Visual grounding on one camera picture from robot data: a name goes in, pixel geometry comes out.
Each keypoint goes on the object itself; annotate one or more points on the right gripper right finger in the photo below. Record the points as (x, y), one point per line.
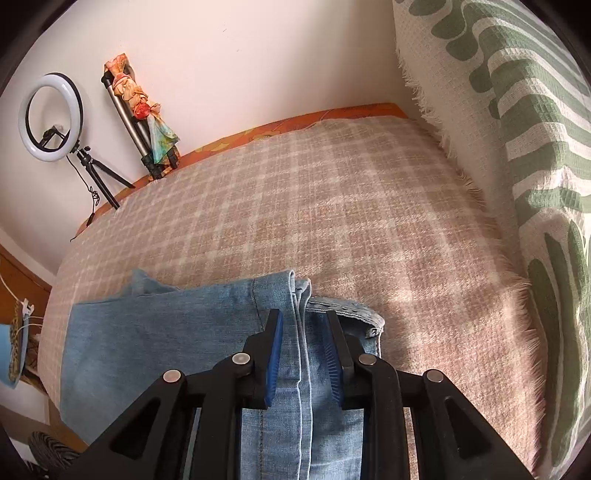
(407, 414)

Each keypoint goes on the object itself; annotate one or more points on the orange floral scarf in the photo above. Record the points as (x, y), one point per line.
(163, 138)

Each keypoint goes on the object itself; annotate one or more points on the white ring light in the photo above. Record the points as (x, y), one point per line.
(51, 117)

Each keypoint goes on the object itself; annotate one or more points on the green white patterned pillow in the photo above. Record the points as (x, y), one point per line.
(510, 98)

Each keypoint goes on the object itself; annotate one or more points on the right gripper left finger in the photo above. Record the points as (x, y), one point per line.
(189, 425)

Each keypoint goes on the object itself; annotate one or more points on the light blue chair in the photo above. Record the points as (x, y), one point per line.
(6, 357)

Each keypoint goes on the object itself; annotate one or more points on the leopard print cushion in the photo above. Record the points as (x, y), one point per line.
(18, 342)

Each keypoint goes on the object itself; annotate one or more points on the wooden door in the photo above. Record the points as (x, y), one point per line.
(18, 282)

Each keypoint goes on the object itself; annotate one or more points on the light blue denim jeans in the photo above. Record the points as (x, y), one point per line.
(116, 347)

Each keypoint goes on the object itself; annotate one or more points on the folded silver tripod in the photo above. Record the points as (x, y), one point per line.
(139, 133)

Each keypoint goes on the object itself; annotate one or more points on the pink plaid bed blanket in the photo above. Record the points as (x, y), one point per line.
(449, 296)

